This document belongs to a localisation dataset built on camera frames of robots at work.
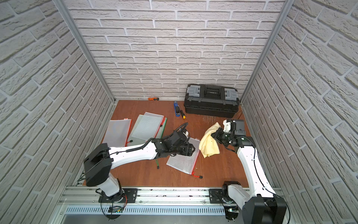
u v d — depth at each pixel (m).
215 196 0.74
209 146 0.78
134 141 0.95
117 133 1.00
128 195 0.74
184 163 0.85
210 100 0.97
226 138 0.64
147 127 1.03
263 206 0.38
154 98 1.22
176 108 1.11
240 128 0.59
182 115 1.09
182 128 0.70
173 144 0.61
